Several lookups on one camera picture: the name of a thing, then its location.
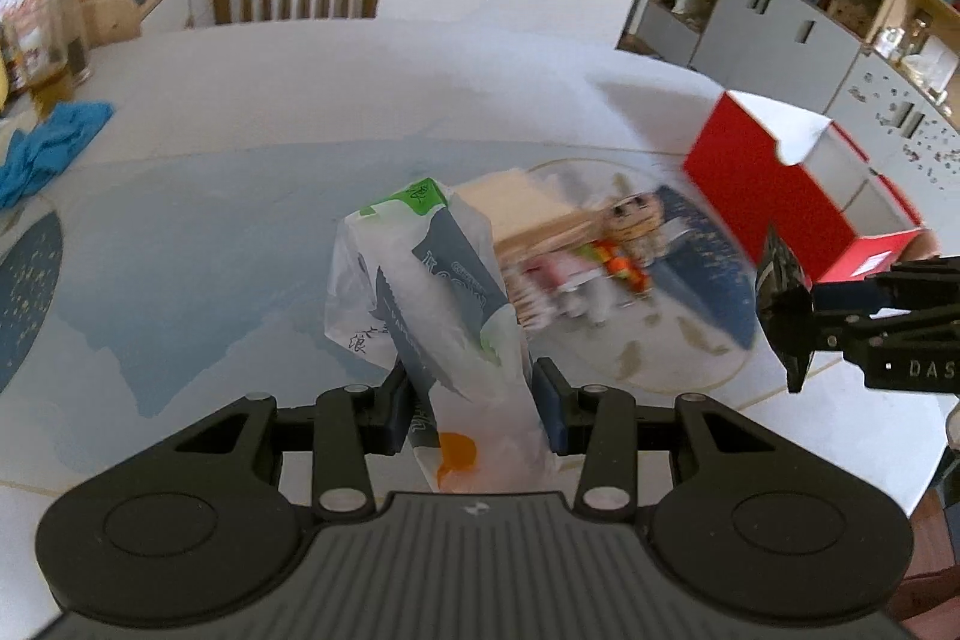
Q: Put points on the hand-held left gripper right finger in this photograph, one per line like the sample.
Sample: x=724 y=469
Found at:
x=549 y=415

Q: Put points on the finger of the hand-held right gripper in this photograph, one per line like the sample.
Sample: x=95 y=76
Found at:
x=892 y=295
x=844 y=334

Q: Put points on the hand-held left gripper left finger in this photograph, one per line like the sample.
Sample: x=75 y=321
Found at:
x=394 y=419

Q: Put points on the white green printed plastic packet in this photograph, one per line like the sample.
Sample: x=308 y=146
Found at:
x=442 y=310

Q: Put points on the red white tube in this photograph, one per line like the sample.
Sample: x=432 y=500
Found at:
x=559 y=280

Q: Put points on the red cardboard box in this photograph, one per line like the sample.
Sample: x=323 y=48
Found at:
x=757 y=197

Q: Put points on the cartoon figure packet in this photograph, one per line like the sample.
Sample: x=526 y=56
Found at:
x=634 y=220

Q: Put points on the blue cloth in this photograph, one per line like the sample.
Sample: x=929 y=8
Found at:
x=45 y=149

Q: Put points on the clear glass jar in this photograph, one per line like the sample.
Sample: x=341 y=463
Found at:
x=64 y=25

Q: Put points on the red printed carton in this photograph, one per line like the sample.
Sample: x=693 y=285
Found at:
x=22 y=3

